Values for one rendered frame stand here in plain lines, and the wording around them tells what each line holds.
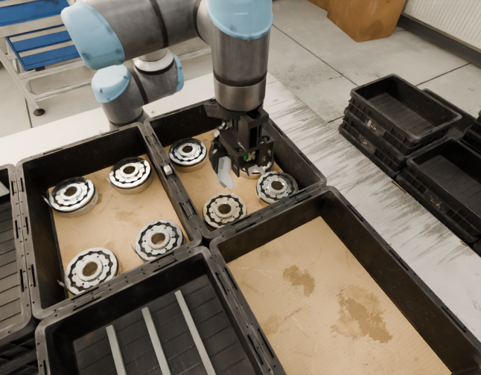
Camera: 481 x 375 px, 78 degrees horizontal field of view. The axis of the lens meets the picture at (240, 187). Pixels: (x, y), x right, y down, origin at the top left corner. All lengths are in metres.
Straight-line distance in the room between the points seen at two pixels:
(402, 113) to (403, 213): 0.82
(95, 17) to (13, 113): 2.47
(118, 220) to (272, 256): 0.37
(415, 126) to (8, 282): 1.62
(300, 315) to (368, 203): 0.46
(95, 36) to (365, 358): 0.65
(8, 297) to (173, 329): 0.34
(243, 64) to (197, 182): 0.45
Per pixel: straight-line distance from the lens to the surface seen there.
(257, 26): 0.38
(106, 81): 0.97
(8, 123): 2.80
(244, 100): 0.43
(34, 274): 0.65
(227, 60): 0.40
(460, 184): 1.68
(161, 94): 1.00
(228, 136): 0.50
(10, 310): 0.78
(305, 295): 0.65
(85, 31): 0.43
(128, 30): 0.43
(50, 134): 1.30
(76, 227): 0.80
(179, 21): 0.45
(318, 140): 1.11
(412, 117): 1.72
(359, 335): 0.66
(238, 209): 0.69
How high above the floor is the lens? 1.44
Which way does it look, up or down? 52 degrees down
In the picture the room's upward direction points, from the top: straight up
